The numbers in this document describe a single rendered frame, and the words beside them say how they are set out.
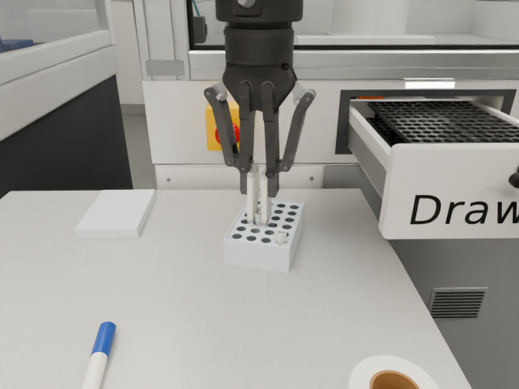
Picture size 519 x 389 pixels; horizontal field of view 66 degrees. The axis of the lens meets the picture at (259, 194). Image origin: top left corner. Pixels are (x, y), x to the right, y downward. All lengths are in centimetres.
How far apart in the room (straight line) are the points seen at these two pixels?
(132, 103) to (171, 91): 360
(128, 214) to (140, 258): 10
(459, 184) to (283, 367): 26
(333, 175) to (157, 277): 38
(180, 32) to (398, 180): 40
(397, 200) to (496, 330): 68
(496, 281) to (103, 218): 78
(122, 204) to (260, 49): 35
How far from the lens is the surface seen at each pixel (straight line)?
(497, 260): 96
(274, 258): 50
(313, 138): 71
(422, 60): 72
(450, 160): 47
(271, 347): 42
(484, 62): 77
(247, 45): 43
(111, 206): 66
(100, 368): 41
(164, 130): 71
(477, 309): 103
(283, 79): 46
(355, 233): 60
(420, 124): 64
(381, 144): 55
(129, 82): 425
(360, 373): 36
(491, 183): 50
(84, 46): 141
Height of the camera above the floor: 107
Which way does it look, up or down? 26 degrees down
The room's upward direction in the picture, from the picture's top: straight up
